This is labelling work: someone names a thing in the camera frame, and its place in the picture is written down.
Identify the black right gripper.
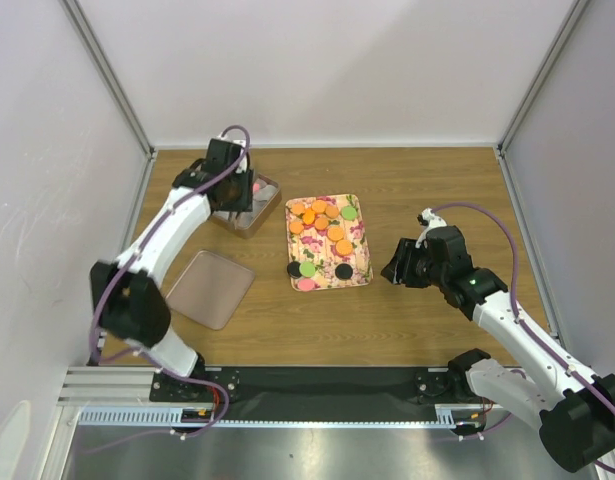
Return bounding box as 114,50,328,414
379,237,447,289

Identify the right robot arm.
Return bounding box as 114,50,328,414
381,224,615,472

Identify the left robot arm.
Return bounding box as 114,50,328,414
90,133,254,400

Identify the white paper cup liner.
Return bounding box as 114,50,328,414
253,184,277,204

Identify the rose gold cookie tin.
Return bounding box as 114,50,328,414
210,173,282,239

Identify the black sandwich cookie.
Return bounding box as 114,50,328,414
334,263,353,280
286,261,301,279

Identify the orange leaf cookie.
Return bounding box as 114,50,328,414
290,202,306,216

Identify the orange pumpkin cookie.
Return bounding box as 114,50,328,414
289,221,305,235
325,205,340,219

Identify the orange squirrel cookie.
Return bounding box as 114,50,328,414
302,209,316,225

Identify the green sandwich cookie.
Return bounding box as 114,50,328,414
340,205,358,221
299,261,316,278

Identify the floral serving tray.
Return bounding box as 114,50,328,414
284,193,374,292

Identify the rose gold tin lid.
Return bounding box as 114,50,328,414
166,250,255,331

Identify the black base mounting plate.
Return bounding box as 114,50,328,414
149,366,507,423

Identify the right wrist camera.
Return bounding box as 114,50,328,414
417,208,447,244

